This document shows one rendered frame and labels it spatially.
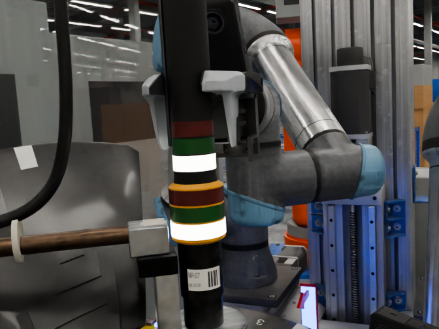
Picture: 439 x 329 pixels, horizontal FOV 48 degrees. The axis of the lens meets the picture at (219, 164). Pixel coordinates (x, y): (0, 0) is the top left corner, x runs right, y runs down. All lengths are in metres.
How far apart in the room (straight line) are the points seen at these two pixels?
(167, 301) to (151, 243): 0.05
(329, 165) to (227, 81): 0.33
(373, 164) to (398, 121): 0.53
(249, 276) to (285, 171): 0.56
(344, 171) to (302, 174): 0.06
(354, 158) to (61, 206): 0.39
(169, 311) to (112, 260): 0.08
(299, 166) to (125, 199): 0.26
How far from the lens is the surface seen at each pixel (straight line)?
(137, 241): 0.38
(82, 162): 0.52
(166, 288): 0.39
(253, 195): 0.63
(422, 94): 8.30
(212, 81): 0.36
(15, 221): 0.39
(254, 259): 1.17
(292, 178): 0.65
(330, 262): 1.21
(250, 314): 0.68
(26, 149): 0.54
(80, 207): 0.48
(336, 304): 1.25
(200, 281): 0.39
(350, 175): 0.68
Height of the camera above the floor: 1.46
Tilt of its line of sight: 7 degrees down
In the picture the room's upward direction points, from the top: 3 degrees counter-clockwise
